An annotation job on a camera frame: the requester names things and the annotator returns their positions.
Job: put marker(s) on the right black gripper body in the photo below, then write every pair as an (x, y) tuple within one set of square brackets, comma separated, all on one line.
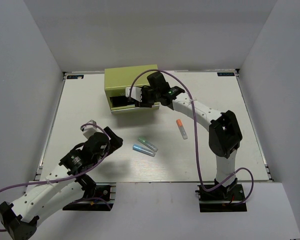
[(149, 96)]

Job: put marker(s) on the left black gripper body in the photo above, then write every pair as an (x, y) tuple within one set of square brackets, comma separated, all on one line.
[(101, 155)]

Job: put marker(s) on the blue cap highlighter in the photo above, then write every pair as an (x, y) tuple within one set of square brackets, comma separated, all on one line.
[(143, 150)]

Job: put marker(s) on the green cap highlighter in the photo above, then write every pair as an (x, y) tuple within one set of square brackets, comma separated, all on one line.
[(148, 144)]

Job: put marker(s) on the green metal drawer chest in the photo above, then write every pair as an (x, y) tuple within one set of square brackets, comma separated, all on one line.
[(117, 82)]

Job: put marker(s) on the orange cap highlighter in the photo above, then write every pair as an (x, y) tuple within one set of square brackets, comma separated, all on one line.
[(181, 129)]

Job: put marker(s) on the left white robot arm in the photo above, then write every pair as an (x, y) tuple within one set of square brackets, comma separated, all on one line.
[(68, 185)]

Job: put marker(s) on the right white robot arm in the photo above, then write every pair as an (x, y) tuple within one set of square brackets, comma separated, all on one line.
[(224, 134)]

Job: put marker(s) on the left blue corner label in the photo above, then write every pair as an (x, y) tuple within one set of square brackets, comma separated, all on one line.
[(74, 77)]

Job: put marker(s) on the blue corner label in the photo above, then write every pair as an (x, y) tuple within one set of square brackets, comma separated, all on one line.
[(226, 74), (74, 77)]

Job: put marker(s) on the right blue corner label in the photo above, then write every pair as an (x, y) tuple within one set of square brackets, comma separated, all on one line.
[(226, 74)]

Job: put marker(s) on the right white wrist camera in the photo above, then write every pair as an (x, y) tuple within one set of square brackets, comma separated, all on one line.
[(134, 93)]

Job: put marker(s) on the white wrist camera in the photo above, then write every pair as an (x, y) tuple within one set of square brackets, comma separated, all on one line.
[(89, 130), (134, 93)]

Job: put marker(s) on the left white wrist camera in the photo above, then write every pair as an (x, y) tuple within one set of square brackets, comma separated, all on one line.
[(89, 130)]

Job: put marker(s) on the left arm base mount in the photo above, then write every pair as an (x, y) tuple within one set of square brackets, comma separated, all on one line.
[(101, 199)]

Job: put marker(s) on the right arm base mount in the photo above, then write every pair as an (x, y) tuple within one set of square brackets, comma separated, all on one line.
[(216, 202)]

